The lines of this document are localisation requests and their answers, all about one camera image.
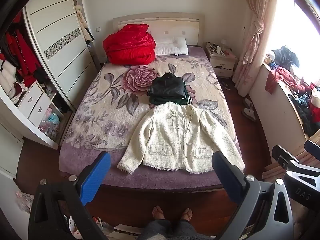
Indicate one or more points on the white nightstand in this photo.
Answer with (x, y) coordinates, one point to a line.
(222, 62)

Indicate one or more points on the person's foot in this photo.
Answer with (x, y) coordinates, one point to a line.
(158, 213)
(187, 214)

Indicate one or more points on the pink floral bag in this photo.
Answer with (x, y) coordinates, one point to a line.
(23, 201)

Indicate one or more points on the person's right foot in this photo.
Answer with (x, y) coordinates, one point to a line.
(187, 214)

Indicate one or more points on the black leather jacket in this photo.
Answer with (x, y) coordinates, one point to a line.
(166, 86)

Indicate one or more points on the red quilt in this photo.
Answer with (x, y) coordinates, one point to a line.
(130, 45)

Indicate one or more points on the dark navy garment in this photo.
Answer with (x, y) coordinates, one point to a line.
(285, 56)

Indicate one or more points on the pile of mixed dark clothes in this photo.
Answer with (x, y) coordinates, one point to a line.
(306, 105)

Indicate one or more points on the white fur garment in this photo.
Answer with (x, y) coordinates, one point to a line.
(6, 77)

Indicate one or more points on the dark shoes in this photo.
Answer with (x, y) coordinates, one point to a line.
(226, 85)

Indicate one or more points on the person's left foot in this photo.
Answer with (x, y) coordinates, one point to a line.
(158, 213)

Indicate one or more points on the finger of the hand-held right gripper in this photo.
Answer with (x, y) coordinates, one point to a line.
(313, 150)
(285, 155)

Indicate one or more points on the white slipper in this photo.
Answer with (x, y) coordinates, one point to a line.
(249, 103)
(249, 115)

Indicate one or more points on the person's grey pants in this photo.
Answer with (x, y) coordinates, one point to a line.
(175, 230)

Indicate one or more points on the red knitted garment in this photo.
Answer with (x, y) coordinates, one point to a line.
(282, 76)

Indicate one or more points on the cream tweed jacket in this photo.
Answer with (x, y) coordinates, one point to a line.
(175, 135)

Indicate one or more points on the pink patterned curtain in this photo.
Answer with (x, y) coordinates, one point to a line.
(255, 42)

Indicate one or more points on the red hanging coats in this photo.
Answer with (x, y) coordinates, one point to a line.
(25, 57)

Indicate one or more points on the white sliding wardrobe door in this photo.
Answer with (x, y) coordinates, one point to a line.
(57, 30)

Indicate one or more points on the white wardrobe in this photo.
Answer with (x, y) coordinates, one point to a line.
(32, 105)

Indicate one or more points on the white hanging plush robe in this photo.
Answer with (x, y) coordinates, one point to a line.
(82, 22)

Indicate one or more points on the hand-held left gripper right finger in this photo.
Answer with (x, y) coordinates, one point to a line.
(226, 177)

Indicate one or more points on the bed with beige headboard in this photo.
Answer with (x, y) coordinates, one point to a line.
(175, 27)

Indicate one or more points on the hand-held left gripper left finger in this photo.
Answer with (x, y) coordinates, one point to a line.
(95, 177)

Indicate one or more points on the dark green striped-cuff garment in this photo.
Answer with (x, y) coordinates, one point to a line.
(162, 101)

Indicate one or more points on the white pillow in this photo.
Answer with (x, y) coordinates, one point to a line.
(172, 46)

